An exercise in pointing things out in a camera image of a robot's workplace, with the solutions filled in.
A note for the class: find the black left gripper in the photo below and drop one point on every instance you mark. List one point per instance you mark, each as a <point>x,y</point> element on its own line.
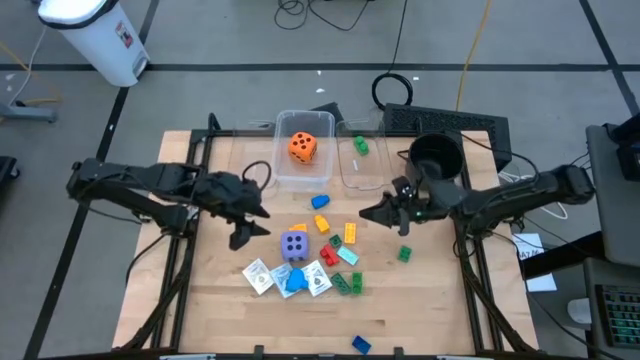
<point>225,192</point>

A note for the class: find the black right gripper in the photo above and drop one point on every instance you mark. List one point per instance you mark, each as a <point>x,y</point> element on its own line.
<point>435,202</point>

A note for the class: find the purple foam die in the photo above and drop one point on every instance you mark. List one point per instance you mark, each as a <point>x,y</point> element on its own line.
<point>295,246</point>

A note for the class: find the white playing card deck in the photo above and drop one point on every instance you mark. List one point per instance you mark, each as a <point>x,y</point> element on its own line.
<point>317,279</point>
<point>278,280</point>
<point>257,276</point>

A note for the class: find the bright green studded block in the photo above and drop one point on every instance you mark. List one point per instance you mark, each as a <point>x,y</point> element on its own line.
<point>361,146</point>

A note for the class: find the large light blue peg block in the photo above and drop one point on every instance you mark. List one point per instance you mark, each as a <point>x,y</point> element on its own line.
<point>296,281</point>

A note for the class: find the orange foam die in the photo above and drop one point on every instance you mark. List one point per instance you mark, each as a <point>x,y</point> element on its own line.
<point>302,147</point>

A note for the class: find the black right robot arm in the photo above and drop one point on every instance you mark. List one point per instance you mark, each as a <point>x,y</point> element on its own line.
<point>525,192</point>

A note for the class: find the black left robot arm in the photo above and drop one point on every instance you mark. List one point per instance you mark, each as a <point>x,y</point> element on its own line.
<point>130,175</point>

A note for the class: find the yellow flat brick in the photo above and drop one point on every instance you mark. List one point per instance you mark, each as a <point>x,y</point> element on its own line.
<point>350,233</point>

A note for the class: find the yellow peg block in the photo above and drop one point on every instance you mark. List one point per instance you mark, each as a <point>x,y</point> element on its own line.
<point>322,224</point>
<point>298,227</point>

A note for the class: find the shallow clear plastic bin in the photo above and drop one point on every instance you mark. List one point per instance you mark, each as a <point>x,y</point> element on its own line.
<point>372,170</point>
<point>250,150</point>

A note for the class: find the tall clear plastic bin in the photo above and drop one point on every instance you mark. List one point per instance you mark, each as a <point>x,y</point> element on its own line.
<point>285,172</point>

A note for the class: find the light cyan flat brick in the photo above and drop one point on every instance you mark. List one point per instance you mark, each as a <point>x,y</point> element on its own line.
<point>348,255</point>

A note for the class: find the small dark green brick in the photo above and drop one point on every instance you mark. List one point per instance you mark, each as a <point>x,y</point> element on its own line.
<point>335,241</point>

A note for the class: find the dark blue peg block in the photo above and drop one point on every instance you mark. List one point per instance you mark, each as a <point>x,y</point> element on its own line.
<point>320,201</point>

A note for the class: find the red brick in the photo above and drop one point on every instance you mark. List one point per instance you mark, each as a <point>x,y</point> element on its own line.
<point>329,255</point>

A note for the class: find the black bucket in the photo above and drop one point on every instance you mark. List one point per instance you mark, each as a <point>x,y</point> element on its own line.
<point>437,150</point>

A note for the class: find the long dark green brick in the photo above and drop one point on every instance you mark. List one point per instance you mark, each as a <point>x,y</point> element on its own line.
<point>340,283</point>

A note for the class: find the black perforated panel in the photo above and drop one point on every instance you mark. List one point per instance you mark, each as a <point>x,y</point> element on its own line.
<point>450,117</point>

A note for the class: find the dark blue flat brick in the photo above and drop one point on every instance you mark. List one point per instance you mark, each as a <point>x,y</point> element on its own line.
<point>361,345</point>

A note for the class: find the white paper sheet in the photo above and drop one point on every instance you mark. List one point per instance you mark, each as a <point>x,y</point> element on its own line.
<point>542,283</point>

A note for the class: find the black desk beam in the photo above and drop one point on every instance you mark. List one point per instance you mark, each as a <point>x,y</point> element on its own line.
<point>560,257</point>

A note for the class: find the white computer mouse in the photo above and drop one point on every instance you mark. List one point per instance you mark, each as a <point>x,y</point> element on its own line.
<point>580,311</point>

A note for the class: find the white trash can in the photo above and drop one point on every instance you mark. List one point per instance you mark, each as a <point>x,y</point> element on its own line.
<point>100,40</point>

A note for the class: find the grey stand base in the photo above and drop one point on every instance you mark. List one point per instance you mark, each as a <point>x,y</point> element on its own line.
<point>30,114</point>

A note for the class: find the black equipment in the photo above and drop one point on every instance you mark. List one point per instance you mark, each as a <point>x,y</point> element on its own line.
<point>7,172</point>

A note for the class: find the backlit keyboard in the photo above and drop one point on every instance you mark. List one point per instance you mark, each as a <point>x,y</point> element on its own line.
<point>620,315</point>

